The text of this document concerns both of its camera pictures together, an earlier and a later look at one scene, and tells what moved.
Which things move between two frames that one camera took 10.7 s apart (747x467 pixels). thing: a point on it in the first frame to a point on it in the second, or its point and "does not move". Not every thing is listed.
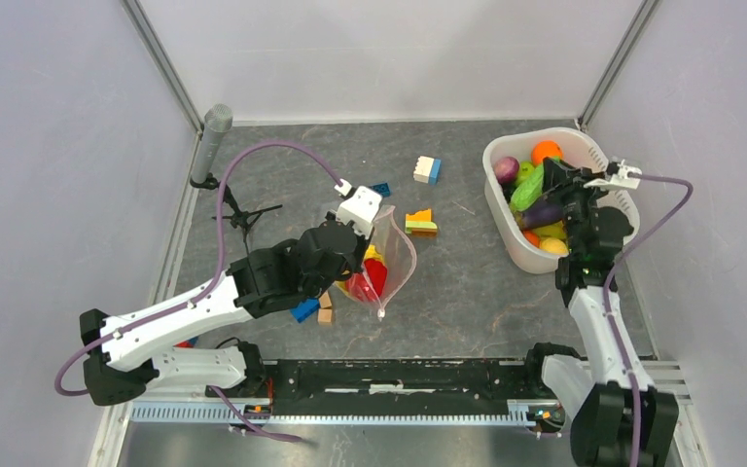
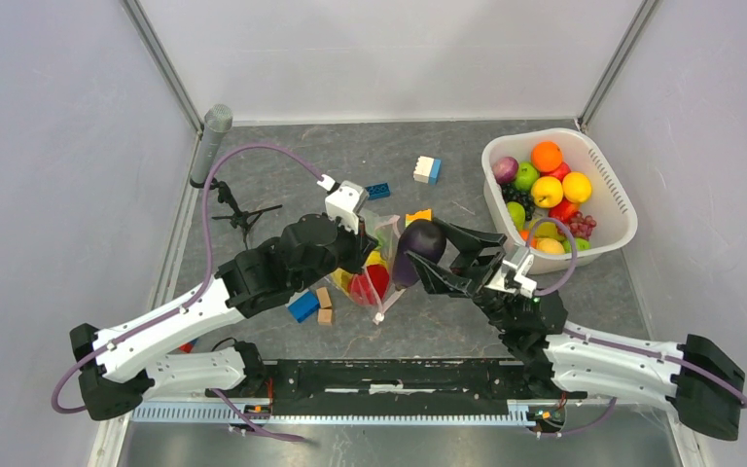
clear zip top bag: [386, 265] does not move
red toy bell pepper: [368, 284] does not move
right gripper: [561, 180] to [480, 269]
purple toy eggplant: [538, 215] to [422, 237]
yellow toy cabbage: [371, 253] does not move
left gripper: [356, 265] does not move
